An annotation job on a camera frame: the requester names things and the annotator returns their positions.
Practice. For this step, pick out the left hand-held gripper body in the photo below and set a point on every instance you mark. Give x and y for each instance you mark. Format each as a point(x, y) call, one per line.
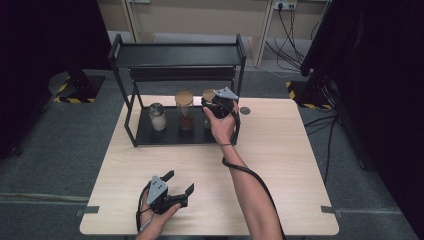
point(158, 193)

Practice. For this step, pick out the thin wrist band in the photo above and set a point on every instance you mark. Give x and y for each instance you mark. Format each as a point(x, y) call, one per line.
point(225, 144)

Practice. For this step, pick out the black stand base striped tape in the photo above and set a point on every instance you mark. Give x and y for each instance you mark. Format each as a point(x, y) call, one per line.
point(308, 96)
point(80, 88)

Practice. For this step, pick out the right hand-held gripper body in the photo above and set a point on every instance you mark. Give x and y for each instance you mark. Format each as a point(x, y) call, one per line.
point(224, 100)

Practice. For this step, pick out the glass jar with silver lid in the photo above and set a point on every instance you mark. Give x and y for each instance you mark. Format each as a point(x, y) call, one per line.
point(158, 116)

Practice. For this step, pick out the wooden-lid glass jar pale contents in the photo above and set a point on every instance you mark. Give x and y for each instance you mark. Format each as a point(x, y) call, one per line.
point(208, 95)

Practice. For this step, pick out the white power strip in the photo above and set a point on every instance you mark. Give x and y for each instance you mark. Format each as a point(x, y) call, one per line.
point(285, 4)

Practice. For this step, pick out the wooden-lid glass jar brown contents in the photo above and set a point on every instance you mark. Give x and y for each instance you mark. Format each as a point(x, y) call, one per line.
point(185, 110)

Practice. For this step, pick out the black round table grommet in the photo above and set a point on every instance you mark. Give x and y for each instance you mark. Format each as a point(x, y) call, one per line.
point(245, 111)

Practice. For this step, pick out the person's right hand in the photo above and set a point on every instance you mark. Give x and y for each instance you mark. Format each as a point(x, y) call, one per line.
point(221, 128)

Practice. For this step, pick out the person's left hand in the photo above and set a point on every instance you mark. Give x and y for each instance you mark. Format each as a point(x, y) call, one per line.
point(156, 220)

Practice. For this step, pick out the black metal shelf rack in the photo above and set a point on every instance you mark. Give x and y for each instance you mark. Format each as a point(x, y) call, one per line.
point(180, 55)

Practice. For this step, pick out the white furniture leg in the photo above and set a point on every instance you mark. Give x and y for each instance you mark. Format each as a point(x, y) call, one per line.
point(130, 20)
point(265, 33)

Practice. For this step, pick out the grey tape strip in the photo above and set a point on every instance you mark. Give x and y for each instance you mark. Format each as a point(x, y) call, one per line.
point(330, 210)
point(88, 210)

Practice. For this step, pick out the black curtain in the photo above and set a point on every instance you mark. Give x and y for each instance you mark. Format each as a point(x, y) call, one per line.
point(383, 83)
point(40, 50)

